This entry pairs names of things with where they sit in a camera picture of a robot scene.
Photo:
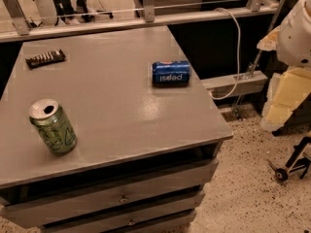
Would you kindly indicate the grey drawer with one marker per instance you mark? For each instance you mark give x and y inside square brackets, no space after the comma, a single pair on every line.
[109,195]
[162,207]

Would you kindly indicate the grey drawer cabinet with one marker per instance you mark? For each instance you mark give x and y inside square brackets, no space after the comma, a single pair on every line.
[125,125]

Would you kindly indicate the black office chair base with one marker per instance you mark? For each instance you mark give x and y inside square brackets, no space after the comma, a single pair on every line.
[98,14]

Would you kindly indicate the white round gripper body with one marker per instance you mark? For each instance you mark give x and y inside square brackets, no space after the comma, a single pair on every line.
[295,38]

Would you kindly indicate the green soda can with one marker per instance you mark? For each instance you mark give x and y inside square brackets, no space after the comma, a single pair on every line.
[53,126]

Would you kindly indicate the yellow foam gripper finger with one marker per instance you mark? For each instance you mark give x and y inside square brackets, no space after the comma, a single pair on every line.
[285,93]
[269,42]

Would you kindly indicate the black wheeled cart base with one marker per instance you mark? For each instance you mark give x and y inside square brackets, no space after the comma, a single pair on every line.
[299,160]

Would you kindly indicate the aluminium frame rail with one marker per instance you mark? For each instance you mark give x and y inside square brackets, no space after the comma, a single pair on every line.
[28,20]

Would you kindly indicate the upper grey drawer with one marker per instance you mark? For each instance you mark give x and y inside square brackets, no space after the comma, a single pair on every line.
[109,195]

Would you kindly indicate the blue pepsi can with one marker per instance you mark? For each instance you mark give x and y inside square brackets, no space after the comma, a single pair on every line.
[171,72]

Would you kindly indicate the lower grey drawer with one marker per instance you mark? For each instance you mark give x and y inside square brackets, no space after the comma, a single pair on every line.
[162,207]

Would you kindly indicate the dark chocolate bar wrapper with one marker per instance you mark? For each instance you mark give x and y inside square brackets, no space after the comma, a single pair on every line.
[46,58]

